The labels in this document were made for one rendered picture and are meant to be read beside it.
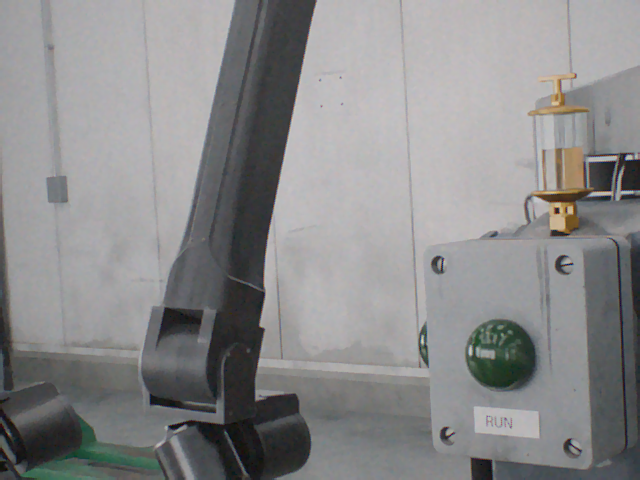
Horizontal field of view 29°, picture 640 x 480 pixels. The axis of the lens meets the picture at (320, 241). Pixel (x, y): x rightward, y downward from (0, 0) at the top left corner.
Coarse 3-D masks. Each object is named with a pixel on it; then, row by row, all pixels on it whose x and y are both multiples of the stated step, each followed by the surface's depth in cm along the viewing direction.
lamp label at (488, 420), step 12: (480, 408) 51; (492, 408) 51; (480, 420) 51; (492, 420) 51; (504, 420) 50; (516, 420) 50; (528, 420) 50; (480, 432) 51; (492, 432) 51; (504, 432) 50; (516, 432) 50; (528, 432) 50
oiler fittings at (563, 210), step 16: (544, 80) 57; (560, 80) 57; (560, 96) 57; (528, 112) 57; (544, 112) 56; (560, 112) 56; (544, 192) 56; (560, 192) 56; (576, 192) 56; (592, 192) 57; (560, 208) 57; (576, 208) 57; (560, 224) 57; (576, 224) 57
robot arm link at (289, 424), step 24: (240, 360) 88; (216, 384) 87; (240, 384) 88; (144, 408) 91; (168, 408) 90; (192, 408) 89; (216, 408) 87; (240, 408) 88; (264, 408) 93; (288, 408) 96; (264, 432) 93; (288, 432) 95; (264, 456) 92; (288, 456) 94
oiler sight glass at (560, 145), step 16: (576, 112) 56; (544, 128) 56; (560, 128) 56; (576, 128) 56; (544, 144) 56; (560, 144) 56; (576, 144) 56; (544, 160) 56; (560, 160) 56; (576, 160) 56; (544, 176) 56; (560, 176) 56; (576, 176) 56
